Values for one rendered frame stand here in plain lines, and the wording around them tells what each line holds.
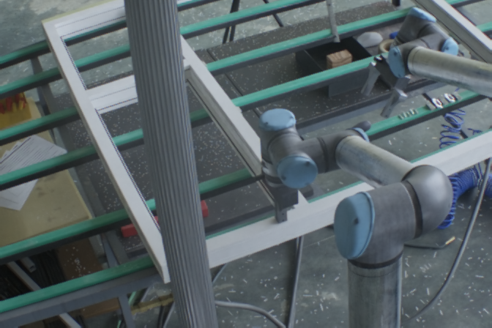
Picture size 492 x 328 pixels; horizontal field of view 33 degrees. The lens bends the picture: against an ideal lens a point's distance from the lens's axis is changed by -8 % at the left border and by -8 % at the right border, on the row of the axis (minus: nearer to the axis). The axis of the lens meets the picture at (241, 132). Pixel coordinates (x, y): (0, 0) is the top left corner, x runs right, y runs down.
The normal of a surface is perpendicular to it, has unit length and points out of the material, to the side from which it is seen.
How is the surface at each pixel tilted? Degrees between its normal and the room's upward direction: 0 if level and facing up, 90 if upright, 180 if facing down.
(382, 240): 80
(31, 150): 0
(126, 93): 90
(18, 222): 0
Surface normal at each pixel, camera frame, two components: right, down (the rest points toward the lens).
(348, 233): -0.96, 0.11
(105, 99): 0.40, 0.55
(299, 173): 0.20, 0.60
